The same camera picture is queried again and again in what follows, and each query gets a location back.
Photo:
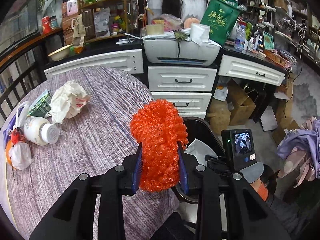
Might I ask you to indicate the white curved drawer front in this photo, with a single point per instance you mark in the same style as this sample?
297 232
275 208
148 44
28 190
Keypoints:
100 62

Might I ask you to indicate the brown printed box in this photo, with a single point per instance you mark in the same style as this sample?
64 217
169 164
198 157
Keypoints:
68 22

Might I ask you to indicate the white printer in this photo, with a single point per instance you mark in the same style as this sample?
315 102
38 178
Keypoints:
180 51

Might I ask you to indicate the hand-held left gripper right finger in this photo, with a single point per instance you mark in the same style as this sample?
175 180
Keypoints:
182 172

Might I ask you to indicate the clear water bottle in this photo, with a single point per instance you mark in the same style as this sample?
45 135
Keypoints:
240 38

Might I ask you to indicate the patterned glass jar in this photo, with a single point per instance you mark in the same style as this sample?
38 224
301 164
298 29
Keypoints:
54 22

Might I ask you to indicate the orange foam net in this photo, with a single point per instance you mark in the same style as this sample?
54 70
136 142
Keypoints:
158 140

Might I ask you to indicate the cream bowl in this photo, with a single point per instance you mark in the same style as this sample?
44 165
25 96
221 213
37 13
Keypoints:
60 53

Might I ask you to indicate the white pill bottle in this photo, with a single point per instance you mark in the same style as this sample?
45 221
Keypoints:
40 131

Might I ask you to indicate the knotted white plastic bag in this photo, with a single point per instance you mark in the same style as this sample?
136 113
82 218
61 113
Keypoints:
21 155

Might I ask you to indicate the purple clothing pile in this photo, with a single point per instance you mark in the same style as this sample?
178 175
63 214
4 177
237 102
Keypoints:
297 145

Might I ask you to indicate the pink plastic bag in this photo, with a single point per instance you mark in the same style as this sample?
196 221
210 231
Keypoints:
171 21

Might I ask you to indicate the blue white plastic wrapper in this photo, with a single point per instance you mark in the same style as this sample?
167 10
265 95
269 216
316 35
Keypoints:
15 116

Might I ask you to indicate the black trash bin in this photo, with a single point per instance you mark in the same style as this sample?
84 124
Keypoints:
200 132

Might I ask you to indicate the grey face mask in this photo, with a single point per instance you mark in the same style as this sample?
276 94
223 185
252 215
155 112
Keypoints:
197 151

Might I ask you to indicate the tan sack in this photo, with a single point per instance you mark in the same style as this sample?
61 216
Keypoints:
220 115

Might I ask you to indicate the red tin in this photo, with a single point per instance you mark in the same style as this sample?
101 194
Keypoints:
46 25

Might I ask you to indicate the white paper roll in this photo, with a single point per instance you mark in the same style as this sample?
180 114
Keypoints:
200 31

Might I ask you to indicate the white paper bag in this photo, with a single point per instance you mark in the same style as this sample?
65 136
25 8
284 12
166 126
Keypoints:
66 100

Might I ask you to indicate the green drink carton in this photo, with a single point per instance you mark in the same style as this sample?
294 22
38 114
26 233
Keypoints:
40 103

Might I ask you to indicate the green tote bag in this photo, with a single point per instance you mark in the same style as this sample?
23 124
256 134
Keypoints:
220 22

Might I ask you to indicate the curved wooden counter rail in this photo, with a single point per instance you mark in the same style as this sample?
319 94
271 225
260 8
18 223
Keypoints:
25 46

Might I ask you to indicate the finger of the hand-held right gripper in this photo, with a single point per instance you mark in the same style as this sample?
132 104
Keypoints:
215 160

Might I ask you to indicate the cardboard box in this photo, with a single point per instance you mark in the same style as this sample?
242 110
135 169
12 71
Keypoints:
241 105

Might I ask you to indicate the bamboo shelf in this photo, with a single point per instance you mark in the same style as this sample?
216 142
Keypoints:
107 5

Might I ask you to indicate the black wooden railing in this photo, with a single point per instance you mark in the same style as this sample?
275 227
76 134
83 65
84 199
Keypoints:
17 85

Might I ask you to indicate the green framed picture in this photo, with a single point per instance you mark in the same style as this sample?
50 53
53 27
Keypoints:
268 40

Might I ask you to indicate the black hair wig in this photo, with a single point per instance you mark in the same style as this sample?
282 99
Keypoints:
172 1

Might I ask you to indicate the beige printed paper bag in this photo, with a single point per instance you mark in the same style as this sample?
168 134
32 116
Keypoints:
78 32

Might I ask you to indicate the cream round container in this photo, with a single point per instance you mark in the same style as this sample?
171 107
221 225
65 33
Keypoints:
155 30

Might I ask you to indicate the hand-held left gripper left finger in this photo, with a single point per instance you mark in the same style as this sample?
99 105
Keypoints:
137 170

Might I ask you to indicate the peach round pad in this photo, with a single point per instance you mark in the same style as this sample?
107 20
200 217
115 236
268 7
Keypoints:
191 23

